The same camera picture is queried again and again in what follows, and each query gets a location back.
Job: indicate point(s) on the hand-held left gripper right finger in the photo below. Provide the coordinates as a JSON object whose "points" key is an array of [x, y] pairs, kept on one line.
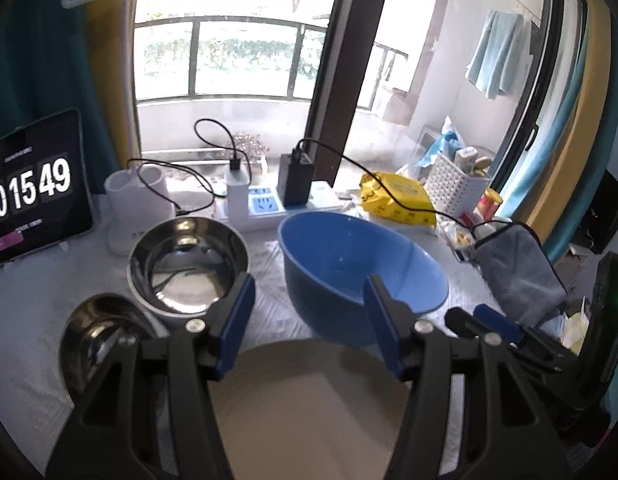
{"points": [[384, 325]]}

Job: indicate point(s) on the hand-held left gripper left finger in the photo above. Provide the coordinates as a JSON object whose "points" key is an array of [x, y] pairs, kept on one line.
{"points": [[236, 325]]}

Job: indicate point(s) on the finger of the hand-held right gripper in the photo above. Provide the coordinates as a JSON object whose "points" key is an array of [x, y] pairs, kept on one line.
{"points": [[496, 322], [464, 321]]}

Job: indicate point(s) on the large blue plastic bowl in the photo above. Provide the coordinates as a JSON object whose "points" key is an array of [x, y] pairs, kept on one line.
{"points": [[339, 260]]}

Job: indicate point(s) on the steel bowl pink outside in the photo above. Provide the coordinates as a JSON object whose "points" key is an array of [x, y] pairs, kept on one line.
{"points": [[189, 260]]}

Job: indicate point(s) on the beige plate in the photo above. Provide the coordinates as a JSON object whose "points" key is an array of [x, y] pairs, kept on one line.
{"points": [[309, 410]]}

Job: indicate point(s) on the steel bowl blue outside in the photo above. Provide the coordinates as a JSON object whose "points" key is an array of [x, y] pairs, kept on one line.
{"points": [[94, 340]]}

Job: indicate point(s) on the grey towel cloth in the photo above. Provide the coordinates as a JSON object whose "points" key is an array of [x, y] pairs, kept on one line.
{"points": [[524, 280]]}

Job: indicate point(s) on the yellow tissue pack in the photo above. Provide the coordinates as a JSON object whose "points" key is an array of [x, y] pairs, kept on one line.
{"points": [[576, 330]]}

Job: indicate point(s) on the pile of small packets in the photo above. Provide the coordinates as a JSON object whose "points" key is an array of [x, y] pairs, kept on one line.
{"points": [[459, 237]]}

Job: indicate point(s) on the white power strip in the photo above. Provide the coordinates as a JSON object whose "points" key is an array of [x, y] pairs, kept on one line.
{"points": [[261, 207]]}

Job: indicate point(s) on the yellow lid jar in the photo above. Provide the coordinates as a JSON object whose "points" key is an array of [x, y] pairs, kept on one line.
{"points": [[490, 202]]}

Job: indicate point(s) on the yellow wipes packet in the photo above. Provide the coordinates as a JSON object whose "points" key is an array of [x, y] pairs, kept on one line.
{"points": [[394, 197]]}

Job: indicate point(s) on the white perforated basket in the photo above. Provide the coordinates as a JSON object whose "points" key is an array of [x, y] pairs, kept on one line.
{"points": [[454, 185]]}

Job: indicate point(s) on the white charger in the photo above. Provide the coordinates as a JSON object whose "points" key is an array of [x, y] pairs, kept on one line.
{"points": [[237, 185]]}

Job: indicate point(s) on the teal curtain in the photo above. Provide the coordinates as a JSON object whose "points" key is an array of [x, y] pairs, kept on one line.
{"points": [[564, 185]]}

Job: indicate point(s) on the white desk lamp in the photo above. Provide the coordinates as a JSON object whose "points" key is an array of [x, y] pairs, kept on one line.
{"points": [[134, 210]]}

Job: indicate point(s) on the beige rounded object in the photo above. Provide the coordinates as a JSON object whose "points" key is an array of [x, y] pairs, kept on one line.
{"points": [[483, 166]]}

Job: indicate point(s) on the black charger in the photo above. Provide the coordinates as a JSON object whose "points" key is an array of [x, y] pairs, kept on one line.
{"points": [[295, 180]]}

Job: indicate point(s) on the black monitor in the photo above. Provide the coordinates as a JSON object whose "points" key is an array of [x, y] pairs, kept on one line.
{"points": [[614, 210]]}

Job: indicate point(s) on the small white carton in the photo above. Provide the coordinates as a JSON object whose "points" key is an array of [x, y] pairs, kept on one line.
{"points": [[466, 156]]}

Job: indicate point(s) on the dried plant in white pot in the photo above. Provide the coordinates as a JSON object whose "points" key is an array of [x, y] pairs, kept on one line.
{"points": [[251, 150]]}

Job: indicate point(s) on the blue plastic bag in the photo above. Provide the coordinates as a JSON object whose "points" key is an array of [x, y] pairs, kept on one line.
{"points": [[441, 142]]}

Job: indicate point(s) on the white textured tablecloth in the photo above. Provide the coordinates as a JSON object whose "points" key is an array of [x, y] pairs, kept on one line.
{"points": [[34, 310]]}

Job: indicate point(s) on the stacked cardboard boxes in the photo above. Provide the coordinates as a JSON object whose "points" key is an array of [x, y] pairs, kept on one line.
{"points": [[398, 106]]}

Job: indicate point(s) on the tablet with clock display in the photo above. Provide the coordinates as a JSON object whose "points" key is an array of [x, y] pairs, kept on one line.
{"points": [[34, 195]]}

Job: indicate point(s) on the yellow curtain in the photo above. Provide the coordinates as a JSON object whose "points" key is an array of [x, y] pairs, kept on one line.
{"points": [[106, 85], [596, 85]]}

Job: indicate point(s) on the hanging light blue towel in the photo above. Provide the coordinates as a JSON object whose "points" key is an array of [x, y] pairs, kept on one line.
{"points": [[494, 55]]}

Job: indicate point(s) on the dark metal railing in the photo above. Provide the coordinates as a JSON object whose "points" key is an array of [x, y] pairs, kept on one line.
{"points": [[193, 60]]}

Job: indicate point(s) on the dark blue curtain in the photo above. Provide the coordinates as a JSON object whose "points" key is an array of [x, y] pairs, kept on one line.
{"points": [[29, 60]]}

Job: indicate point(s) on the black sliding door frame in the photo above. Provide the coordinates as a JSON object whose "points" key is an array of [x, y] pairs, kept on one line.
{"points": [[344, 60]]}

